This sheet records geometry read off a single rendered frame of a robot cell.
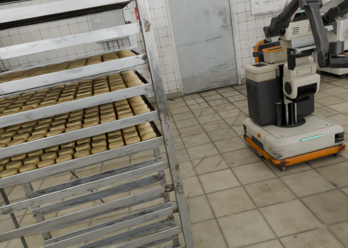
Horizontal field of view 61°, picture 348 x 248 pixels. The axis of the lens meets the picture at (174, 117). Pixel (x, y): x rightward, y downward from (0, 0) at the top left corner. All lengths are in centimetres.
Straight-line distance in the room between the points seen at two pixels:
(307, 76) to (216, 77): 297
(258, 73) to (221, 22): 274
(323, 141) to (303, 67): 63
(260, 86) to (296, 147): 57
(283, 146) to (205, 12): 319
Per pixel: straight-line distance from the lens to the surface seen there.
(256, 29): 536
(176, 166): 98
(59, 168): 98
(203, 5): 512
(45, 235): 164
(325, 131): 264
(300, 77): 242
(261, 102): 262
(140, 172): 99
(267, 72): 259
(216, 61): 521
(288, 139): 249
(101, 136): 110
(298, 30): 236
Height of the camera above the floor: 133
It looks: 19 degrees down
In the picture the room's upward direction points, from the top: 11 degrees counter-clockwise
